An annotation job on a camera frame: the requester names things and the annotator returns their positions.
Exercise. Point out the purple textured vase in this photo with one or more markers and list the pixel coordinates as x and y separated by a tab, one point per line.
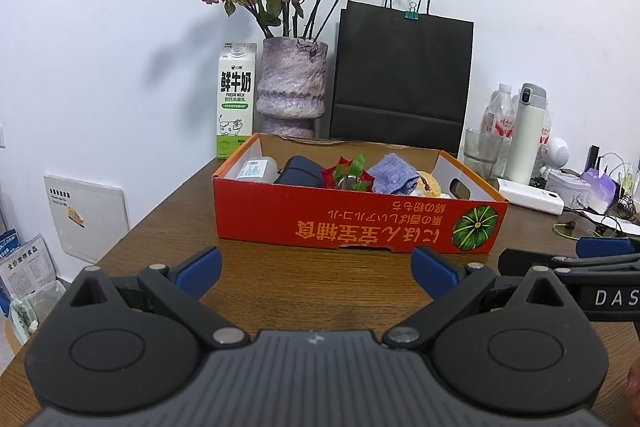
292	82

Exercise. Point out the white round speaker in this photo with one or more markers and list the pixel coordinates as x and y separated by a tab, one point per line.
557	154

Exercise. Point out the teal binder clip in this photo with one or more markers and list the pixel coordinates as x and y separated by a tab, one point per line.
411	13

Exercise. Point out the wooden desktop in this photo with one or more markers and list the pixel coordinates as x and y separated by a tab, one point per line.
280	277

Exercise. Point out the black charger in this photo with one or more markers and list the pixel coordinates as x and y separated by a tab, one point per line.
593	157

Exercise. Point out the green black neckband earphones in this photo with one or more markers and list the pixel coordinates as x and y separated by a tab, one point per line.
570	227

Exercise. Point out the purple tissue pack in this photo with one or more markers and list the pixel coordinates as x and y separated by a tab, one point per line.
600	189

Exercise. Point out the clear glass cup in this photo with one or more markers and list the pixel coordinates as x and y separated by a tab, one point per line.
482	154

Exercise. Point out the white tin box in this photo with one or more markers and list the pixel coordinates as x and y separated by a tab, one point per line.
565	189

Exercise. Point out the black paper bag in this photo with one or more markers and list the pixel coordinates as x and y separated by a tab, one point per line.
400	77

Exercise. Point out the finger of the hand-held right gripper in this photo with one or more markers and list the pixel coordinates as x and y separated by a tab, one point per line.
600	267
607	247

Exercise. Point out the orange cardboard box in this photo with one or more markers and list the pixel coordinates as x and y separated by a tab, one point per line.
310	212

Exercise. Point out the white thermos bottle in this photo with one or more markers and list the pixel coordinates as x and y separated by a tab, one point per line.
524	137

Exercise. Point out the clear water bottle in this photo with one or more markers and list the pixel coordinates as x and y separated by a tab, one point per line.
545	142
499	114

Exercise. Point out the white wall panel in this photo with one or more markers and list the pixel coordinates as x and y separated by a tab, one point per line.
85	217

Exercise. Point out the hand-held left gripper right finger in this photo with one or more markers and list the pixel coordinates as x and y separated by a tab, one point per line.
435	274

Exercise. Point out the red artificial flower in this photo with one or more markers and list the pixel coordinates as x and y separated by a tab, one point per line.
350	174

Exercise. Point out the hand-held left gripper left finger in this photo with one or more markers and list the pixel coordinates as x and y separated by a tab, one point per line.
200	273

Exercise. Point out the clear jar of white beads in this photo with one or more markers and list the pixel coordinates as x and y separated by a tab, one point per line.
255	169

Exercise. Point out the white milk carton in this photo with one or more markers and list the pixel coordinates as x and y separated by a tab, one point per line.
236	102

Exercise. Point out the white yellow plush sheep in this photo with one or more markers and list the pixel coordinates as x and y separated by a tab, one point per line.
431	186

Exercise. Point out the white power bank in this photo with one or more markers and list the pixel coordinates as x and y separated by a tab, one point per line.
530	197

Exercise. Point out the clear plastic bag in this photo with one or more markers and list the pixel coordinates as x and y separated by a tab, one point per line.
35	312

